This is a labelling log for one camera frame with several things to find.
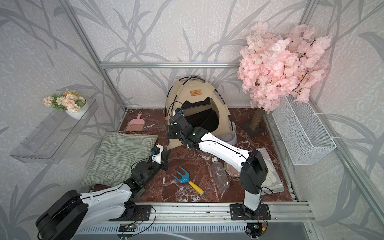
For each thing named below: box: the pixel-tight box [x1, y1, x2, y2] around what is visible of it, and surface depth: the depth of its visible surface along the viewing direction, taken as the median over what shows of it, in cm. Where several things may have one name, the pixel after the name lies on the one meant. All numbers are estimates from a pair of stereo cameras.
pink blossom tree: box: [237, 22, 332, 131], surface depth 68 cm
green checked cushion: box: [80, 132, 158, 188], surface depth 93 cm
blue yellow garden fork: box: [171, 166, 205, 196], surface depth 85 cm
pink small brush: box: [126, 111, 145, 132], surface depth 111 cm
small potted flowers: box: [42, 90, 88, 120], surface depth 64 cm
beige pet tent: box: [165, 76, 231, 151], surface depth 86 cm
